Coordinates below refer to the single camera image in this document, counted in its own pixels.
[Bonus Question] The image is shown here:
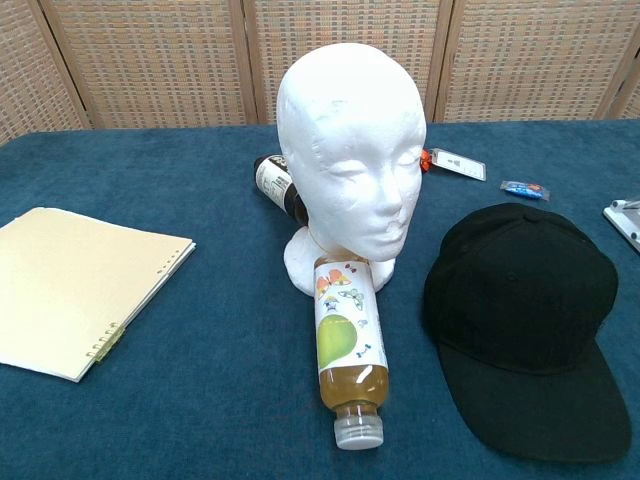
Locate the black cap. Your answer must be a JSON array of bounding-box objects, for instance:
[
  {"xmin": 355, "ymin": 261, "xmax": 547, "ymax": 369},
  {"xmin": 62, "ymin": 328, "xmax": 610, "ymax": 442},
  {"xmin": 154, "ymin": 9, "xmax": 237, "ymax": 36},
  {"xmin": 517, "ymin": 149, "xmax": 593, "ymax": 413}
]
[{"xmin": 422, "ymin": 202, "xmax": 633, "ymax": 464}]

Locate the white foam mannequin head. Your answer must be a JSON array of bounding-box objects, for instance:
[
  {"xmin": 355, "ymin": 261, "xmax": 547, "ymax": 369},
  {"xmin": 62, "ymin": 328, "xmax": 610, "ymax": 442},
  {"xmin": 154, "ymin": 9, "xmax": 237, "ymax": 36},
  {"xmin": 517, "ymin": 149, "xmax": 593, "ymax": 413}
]
[{"xmin": 276, "ymin": 51, "xmax": 428, "ymax": 296}]

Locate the dark label drink bottle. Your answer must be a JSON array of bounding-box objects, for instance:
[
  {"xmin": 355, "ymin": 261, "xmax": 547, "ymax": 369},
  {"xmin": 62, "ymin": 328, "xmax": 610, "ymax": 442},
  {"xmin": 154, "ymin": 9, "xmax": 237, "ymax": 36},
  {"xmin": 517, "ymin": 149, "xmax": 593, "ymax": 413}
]
[{"xmin": 253, "ymin": 153, "xmax": 309, "ymax": 225}]

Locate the butterfly label tea bottle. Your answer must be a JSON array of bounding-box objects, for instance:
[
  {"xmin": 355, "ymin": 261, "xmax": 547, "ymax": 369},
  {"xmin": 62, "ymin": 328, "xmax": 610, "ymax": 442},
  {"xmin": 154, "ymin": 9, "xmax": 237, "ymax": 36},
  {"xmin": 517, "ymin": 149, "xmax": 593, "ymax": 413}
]
[{"xmin": 313, "ymin": 253, "xmax": 390, "ymax": 450}]

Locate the blue table cloth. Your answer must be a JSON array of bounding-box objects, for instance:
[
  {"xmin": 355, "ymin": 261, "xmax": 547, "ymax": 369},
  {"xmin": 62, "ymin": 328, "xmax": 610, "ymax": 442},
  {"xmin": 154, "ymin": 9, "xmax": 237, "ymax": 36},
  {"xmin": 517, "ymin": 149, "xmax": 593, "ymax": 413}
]
[{"xmin": 0, "ymin": 119, "xmax": 640, "ymax": 480}]

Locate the blue candy wrapper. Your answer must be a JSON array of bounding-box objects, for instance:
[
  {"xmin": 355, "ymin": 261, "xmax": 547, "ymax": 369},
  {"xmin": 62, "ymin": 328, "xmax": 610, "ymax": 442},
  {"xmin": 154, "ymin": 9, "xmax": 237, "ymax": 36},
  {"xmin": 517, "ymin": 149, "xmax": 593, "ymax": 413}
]
[{"xmin": 500, "ymin": 178, "xmax": 550, "ymax": 202}]

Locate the yellow-green notebook clip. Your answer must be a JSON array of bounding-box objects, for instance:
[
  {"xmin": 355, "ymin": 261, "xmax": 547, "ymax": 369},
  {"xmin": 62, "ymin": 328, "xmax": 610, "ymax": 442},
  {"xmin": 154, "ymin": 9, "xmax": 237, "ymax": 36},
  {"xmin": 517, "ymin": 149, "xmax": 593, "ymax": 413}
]
[{"xmin": 93, "ymin": 324, "xmax": 126, "ymax": 364}]

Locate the woven folding screen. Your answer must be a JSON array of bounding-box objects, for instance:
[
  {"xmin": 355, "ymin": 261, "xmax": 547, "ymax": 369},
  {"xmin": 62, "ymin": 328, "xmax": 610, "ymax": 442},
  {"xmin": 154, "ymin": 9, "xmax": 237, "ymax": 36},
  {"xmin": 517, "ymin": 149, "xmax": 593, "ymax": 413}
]
[{"xmin": 0, "ymin": 0, "xmax": 640, "ymax": 147}]

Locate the cream spiral notebook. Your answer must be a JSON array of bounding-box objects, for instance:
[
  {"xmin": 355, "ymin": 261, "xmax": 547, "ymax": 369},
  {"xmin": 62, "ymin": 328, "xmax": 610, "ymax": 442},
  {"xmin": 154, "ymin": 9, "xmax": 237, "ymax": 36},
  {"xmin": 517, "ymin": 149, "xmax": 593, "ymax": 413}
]
[{"xmin": 0, "ymin": 206, "xmax": 197, "ymax": 384}]

